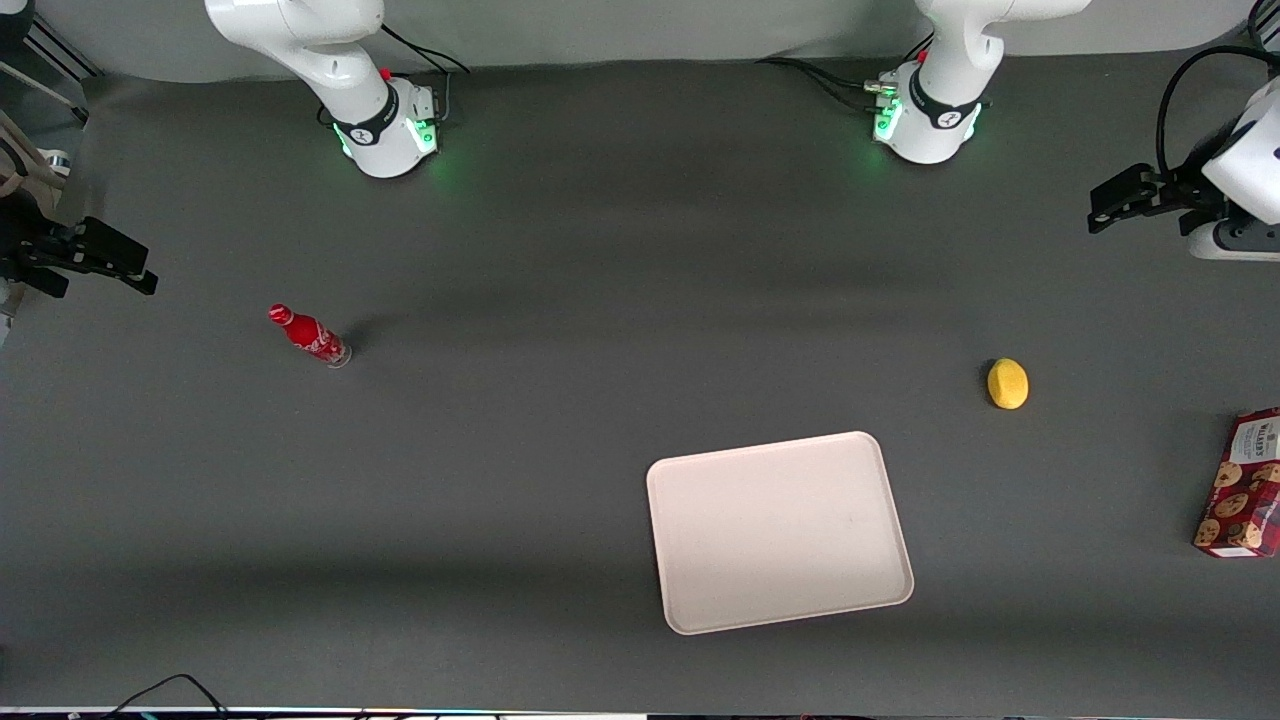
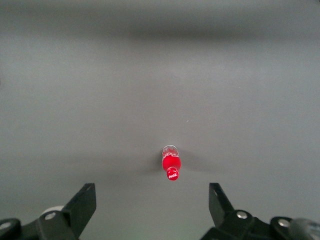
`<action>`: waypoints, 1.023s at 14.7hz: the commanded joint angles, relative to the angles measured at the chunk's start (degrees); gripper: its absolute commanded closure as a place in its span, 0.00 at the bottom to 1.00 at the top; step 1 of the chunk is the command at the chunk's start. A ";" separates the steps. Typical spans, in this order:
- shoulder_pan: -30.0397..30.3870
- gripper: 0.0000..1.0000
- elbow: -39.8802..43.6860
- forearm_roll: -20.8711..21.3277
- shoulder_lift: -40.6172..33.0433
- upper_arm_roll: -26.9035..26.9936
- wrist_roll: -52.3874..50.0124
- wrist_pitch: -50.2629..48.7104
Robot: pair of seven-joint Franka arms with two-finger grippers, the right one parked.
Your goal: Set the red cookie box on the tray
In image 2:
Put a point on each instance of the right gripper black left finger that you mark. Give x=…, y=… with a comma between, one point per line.
x=83, y=202

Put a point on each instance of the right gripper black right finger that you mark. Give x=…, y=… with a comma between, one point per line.
x=218, y=202

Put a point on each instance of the red cola bottle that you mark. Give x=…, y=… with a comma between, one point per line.
x=171, y=162

